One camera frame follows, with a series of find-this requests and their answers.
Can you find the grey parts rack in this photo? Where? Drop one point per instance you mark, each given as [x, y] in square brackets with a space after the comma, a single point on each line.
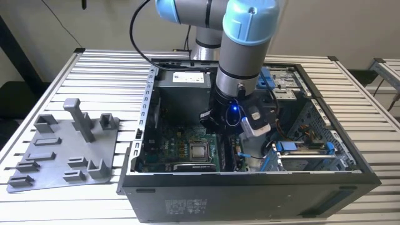
[63, 150]

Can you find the green motherboard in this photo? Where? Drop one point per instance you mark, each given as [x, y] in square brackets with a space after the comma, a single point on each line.
[178, 133]

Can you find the black graphics card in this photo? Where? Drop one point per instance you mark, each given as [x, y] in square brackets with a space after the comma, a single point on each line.
[194, 167]

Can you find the metal drive cage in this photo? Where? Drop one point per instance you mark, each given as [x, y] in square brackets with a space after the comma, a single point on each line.
[289, 82]

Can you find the silver CPU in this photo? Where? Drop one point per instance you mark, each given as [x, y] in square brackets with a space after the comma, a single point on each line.
[199, 152]

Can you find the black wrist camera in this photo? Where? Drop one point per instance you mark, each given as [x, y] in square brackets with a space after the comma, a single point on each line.
[266, 110]

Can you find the black chair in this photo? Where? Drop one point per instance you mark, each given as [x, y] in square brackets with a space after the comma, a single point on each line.
[365, 77]

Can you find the metal slat side table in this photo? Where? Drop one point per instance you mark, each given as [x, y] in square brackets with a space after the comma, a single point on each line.
[386, 68]

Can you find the black PC case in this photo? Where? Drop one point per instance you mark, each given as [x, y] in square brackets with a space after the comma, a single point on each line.
[219, 201]

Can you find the blue disk carrier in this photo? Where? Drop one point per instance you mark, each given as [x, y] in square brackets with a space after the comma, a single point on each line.
[286, 145]
[269, 78]

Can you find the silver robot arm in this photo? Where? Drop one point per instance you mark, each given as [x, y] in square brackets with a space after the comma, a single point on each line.
[241, 51]

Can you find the grey power supply unit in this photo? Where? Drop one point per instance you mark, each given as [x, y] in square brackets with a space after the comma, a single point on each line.
[185, 103]

